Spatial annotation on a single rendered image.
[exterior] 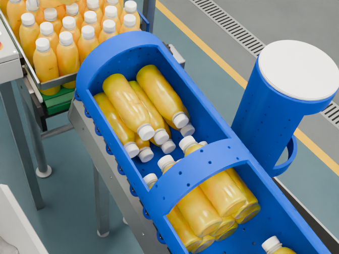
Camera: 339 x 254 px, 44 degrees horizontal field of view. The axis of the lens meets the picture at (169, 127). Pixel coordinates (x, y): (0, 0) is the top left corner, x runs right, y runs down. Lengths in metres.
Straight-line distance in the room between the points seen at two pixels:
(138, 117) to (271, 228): 0.43
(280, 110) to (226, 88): 1.38
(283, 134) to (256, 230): 0.49
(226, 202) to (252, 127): 0.66
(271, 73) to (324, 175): 1.27
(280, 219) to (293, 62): 0.61
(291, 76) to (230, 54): 1.62
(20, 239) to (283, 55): 1.00
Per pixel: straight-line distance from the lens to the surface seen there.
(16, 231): 1.00
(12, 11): 1.51
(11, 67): 1.32
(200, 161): 0.89
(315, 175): 2.56
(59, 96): 1.43
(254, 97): 1.46
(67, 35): 1.33
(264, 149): 1.58
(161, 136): 1.10
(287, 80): 1.41
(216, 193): 0.92
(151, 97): 1.14
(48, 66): 1.33
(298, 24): 3.48
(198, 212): 0.93
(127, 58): 1.20
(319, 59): 1.53
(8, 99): 1.53
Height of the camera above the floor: 1.97
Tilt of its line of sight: 52 degrees down
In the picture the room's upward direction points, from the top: 11 degrees clockwise
